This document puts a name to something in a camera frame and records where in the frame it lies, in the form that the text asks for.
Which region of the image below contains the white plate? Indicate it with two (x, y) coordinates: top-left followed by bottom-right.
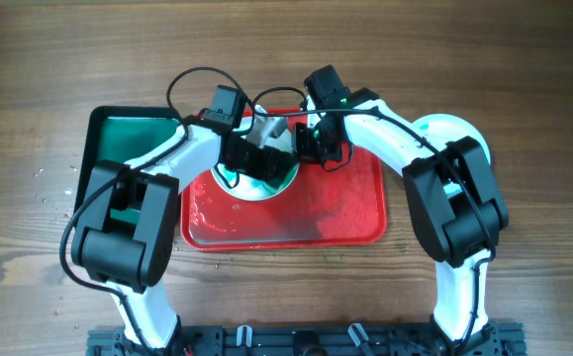
(398, 114), (492, 171)
(211, 127), (300, 202)

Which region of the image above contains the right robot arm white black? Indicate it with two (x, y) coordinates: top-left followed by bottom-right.
(295, 84), (509, 355)

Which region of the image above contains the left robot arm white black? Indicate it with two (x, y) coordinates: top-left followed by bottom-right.
(59, 108), (297, 355)

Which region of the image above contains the red plastic tray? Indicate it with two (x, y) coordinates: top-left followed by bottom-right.
(179, 106), (388, 252)

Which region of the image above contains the black tray green water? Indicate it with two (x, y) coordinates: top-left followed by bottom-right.
(73, 106), (179, 211)

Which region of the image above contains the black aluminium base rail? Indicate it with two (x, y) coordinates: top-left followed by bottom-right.
(85, 321), (527, 356)

